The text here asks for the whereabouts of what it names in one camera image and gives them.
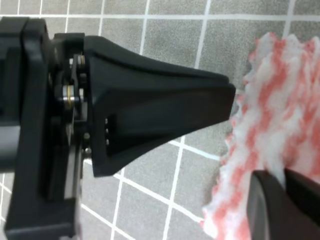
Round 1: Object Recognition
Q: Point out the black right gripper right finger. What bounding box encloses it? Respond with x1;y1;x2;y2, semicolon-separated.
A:
285;169;320;223

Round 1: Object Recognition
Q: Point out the pink white wavy striped towel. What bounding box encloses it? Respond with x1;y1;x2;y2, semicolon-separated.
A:
201;32;320;240

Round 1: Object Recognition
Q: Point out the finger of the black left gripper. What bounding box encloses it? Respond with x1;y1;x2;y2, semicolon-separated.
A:
83;36;236;177

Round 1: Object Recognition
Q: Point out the grey checked tablecloth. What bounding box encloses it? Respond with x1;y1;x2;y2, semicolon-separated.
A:
0;0;320;240

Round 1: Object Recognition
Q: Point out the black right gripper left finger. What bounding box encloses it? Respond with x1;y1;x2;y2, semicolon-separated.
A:
246;170;320;240

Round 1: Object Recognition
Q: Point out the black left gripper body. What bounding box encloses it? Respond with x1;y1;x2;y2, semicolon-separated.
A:
0;17;88;240

